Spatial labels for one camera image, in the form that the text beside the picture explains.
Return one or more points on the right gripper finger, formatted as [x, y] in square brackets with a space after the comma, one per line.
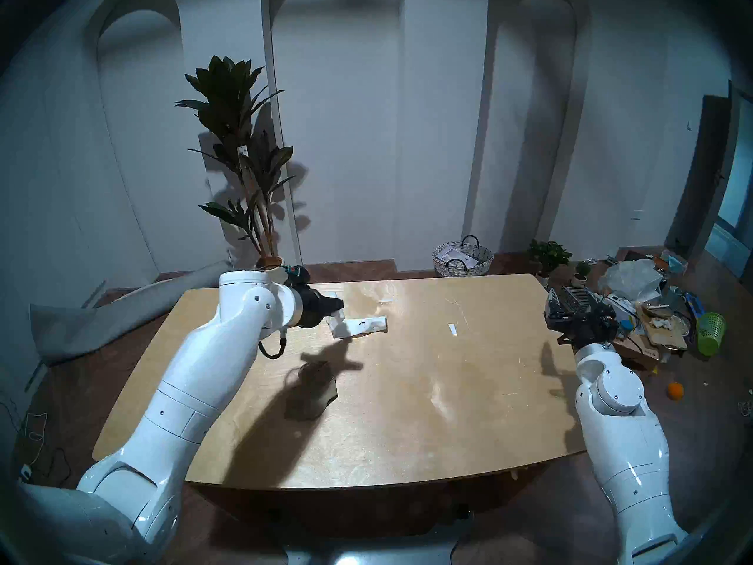
[554, 303]
[603, 309]

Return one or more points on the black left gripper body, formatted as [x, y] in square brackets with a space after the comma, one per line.
[312, 308]

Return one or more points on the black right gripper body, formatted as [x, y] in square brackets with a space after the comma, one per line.
[579, 325]

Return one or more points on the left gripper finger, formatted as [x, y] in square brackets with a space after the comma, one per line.
[335, 306]

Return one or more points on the white sock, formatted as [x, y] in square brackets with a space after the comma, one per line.
[362, 327]

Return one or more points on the olive ribbed sock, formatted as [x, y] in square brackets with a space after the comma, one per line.
[312, 393]

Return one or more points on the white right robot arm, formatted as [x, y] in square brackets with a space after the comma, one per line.
[623, 428]

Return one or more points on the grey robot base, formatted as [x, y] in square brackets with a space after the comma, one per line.
[370, 551]

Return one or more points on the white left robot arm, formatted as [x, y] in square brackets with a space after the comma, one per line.
[194, 381]

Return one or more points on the white printed carton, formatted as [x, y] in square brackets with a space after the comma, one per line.
[623, 305]

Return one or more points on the blue lid jar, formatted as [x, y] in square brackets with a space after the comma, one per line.
[626, 325]

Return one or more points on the white plastic bag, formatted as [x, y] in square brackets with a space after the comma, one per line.
[632, 278]

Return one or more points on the tiny potted plant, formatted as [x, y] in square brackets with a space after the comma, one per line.
[582, 271]

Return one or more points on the small bushy potted plant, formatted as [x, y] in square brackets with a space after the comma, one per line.
[548, 255]

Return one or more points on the brown cardboard box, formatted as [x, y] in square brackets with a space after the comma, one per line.
[641, 352]

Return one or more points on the white plant pot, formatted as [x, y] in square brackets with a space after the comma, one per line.
[269, 262]

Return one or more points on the wooden cutting board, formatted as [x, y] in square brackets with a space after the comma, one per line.
[665, 334]

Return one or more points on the orange fruit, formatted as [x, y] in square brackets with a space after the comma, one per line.
[675, 391]

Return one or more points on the green plastic basket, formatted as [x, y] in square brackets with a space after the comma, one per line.
[710, 334]

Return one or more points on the dark door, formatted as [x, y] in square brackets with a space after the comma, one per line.
[703, 169]

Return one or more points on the rolled grey carpet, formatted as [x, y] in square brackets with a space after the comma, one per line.
[88, 328]

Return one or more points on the tall green leafy plant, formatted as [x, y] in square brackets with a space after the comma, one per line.
[226, 93]

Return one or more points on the white power strip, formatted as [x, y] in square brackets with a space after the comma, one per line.
[23, 472]

